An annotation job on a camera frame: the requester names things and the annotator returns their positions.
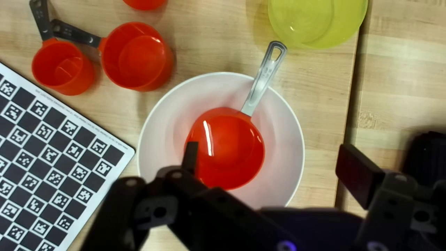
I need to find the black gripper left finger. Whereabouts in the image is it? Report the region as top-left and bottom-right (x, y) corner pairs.
(181, 141), (198, 174)

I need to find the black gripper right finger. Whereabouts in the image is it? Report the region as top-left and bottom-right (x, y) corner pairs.
(336, 144), (384, 209)

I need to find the orange measuring cup clear handle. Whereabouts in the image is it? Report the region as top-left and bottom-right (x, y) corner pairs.
(186, 40), (287, 190)

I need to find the white bowl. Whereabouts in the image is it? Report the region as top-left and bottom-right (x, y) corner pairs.
(138, 72), (305, 208)

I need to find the orange measuring cup near bowl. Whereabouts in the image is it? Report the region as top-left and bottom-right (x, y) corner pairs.
(51, 19), (174, 92)

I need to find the checkered calibration board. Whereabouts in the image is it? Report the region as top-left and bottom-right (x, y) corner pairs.
(0, 64), (135, 251)

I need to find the yellow plastic cup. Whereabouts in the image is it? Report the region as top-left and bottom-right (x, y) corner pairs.
(267, 0), (369, 49)

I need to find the orange measuring cup grey handle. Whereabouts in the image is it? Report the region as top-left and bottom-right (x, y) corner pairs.
(29, 0), (96, 95)

